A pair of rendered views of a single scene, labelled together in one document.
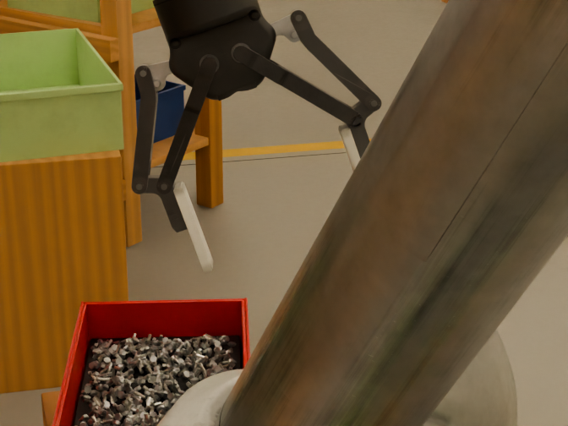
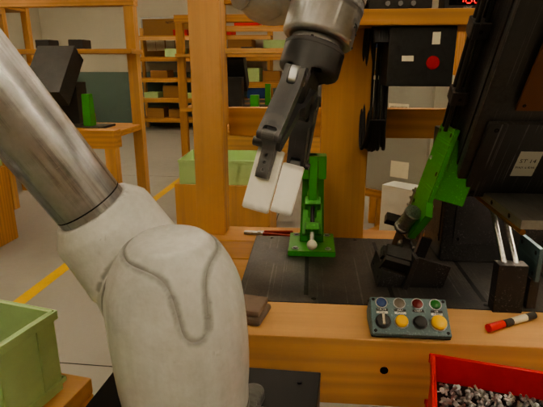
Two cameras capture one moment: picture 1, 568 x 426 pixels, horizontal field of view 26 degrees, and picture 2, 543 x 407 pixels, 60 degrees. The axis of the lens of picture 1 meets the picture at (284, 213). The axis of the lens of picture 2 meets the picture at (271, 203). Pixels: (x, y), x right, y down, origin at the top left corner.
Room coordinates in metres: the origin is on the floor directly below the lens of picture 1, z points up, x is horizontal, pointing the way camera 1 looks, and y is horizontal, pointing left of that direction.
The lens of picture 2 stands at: (1.08, -0.53, 1.40)
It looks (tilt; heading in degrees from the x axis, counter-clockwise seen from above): 16 degrees down; 110
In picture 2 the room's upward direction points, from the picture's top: straight up
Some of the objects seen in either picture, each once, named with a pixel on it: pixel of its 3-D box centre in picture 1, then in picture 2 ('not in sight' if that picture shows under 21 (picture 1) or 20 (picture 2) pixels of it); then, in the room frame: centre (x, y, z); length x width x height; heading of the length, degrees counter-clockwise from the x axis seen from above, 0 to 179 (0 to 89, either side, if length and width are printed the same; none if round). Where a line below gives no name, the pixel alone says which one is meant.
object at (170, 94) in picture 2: not in sight; (204, 78); (-3.99, 9.18, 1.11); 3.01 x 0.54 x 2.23; 13
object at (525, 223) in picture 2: not in sight; (520, 199); (1.26, 0.61, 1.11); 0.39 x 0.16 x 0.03; 105
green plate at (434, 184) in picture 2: not in sight; (448, 170); (1.10, 0.61, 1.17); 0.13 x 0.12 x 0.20; 15
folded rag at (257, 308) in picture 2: not in sight; (242, 308); (0.73, 0.29, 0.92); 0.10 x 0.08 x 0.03; 2
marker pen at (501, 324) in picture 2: not in sight; (511, 321); (1.25, 0.43, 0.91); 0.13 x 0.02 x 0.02; 43
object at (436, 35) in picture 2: not in sight; (416, 56); (1.00, 0.86, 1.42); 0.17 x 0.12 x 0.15; 15
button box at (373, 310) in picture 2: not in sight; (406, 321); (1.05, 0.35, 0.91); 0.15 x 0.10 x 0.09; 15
